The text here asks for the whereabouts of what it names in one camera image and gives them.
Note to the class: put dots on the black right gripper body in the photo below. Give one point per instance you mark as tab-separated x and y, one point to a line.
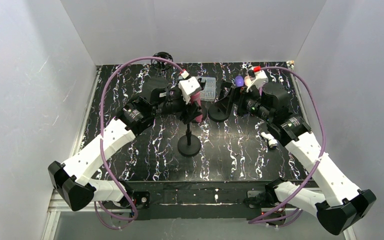
241	100

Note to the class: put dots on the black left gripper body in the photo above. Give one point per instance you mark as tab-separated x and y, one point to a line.
189	110

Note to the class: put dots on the purple microphone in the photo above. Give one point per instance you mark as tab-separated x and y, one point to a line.
239	81

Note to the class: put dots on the beige microphone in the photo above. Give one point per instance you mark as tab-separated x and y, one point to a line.
248	81

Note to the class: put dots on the pink microphone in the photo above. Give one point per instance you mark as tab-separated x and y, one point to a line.
196	102

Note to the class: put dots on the black stand for purple microphone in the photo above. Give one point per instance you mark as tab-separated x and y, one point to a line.
221	109

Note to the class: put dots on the black round-base stand for pink microphone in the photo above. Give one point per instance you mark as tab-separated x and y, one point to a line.
189	145

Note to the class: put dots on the black tripod microphone stand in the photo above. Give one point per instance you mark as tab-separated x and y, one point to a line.
161	66

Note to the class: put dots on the black round-base stand for beige microphone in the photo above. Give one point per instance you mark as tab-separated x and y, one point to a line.
203	109

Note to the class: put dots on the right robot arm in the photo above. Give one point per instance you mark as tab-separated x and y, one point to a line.
341	203

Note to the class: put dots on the clear plastic screw box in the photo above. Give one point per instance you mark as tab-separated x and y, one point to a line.
210	89

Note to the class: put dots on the small white plastic faucet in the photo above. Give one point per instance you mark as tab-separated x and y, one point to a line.
271	141

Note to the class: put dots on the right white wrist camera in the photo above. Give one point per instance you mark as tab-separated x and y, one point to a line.
259	78

